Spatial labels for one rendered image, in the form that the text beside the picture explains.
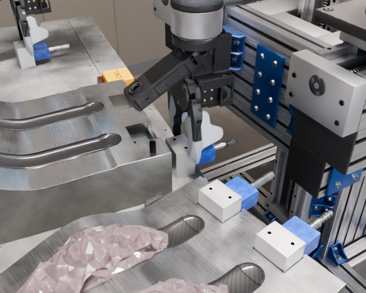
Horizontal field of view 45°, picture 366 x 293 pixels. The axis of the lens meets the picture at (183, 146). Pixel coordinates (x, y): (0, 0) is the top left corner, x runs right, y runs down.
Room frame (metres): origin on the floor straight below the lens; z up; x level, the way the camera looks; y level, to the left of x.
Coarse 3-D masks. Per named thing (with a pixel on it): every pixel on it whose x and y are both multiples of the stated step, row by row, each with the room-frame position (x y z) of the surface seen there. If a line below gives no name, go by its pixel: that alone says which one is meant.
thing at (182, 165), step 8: (176, 136) 0.64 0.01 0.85; (184, 136) 0.64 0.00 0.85; (168, 144) 0.62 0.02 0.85; (176, 144) 0.61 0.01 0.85; (184, 144) 0.61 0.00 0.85; (216, 144) 0.64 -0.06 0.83; (224, 144) 0.65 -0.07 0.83; (232, 144) 0.65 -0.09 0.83; (176, 152) 0.59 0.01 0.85; (184, 152) 0.59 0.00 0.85; (208, 152) 0.61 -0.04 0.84; (176, 160) 0.59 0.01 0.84; (184, 160) 0.59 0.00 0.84; (192, 160) 0.60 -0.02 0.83; (200, 160) 0.61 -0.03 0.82; (208, 160) 0.61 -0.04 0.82; (176, 168) 0.59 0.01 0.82; (184, 168) 0.59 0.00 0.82; (192, 168) 0.60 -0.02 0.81; (176, 176) 0.59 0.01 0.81; (184, 176) 0.59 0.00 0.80
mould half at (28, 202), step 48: (48, 96) 0.72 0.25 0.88; (96, 96) 0.71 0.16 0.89; (0, 144) 0.55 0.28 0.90; (48, 144) 0.57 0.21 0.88; (144, 144) 0.56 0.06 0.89; (0, 192) 0.45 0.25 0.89; (48, 192) 0.47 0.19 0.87; (96, 192) 0.50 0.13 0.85; (144, 192) 0.52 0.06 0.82; (0, 240) 0.44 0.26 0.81
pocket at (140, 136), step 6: (126, 126) 0.61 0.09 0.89; (132, 126) 0.62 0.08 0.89; (138, 126) 0.62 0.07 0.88; (144, 126) 0.63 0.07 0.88; (150, 126) 0.63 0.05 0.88; (132, 132) 0.62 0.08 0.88; (138, 132) 0.62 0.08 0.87; (144, 132) 0.63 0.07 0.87; (150, 132) 0.62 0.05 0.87; (132, 138) 0.62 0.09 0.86; (138, 138) 0.62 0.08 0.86; (144, 138) 0.62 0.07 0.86; (150, 138) 0.62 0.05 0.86; (156, 138) 0.60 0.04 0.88
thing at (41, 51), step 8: (16, 48) 1.01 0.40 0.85; (24, 48) 1.01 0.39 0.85; (40, 48) 1.04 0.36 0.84; (48, 48) 1.04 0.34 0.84; (56, 48) 1.07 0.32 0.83; (64, 48) 1.08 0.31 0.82; (24, 56) 1.01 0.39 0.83; (32, 56) 1.02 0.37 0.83; (40, 56) 1.03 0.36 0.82; (48, 56) 1.04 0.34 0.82; (24, 64) 1.01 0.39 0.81; (32, 64) 1.02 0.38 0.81
